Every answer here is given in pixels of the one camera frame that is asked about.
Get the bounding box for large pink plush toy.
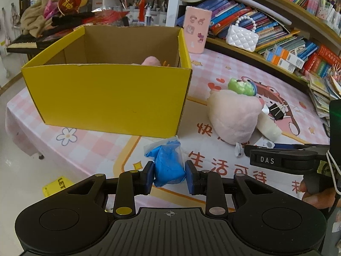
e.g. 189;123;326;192
207;89;265;157

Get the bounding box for green frog toy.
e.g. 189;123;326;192
228;78;258;98

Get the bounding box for blue white carton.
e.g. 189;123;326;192
272;44;306;69
263;50;297;74

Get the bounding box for red dress figurine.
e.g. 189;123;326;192
138;0;147;23

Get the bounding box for small pink plush toy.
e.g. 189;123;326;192
130;56;163;67

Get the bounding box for white printed card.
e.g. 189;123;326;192
256;138;276;149

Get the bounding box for pink tumbler with stickers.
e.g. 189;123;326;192
183;6;213;55

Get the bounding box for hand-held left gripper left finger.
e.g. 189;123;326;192
65;161;155;217

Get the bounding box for black binder clip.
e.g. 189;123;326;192
268;102;289;120

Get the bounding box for beige blanket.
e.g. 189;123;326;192
21;0;59;38

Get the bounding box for white quilted purse pearl handle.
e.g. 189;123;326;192
226;15;259;53

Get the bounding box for yellow paper sheet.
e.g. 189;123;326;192
42;176;74;198

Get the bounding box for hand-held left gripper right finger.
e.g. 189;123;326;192
185;160;276;217

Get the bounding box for pastel striped bottle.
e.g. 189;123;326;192
306;0;321;15

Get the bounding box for person's right hand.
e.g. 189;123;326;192
300;181;340;210

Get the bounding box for red paper sheets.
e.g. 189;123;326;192
81;11;131;26

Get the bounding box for black electronic keyboard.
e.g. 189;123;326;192
6;27;80;54

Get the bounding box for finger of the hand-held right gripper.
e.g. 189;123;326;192
244;143;331;153
249;149;331;176

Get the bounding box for yellow cardboard box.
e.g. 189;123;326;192
21;26;193;139

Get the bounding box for blue clay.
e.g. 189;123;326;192
144;136;186;188

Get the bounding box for wooden bookshelf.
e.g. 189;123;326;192
181;0;341;91

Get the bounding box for pink cloth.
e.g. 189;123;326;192
43;0;58;20

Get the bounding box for black cloth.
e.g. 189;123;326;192
51;12;95;28

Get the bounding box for pile of thin booklets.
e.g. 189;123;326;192
308;72;341;119

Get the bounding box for white paper roll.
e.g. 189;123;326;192
222;0;293;25

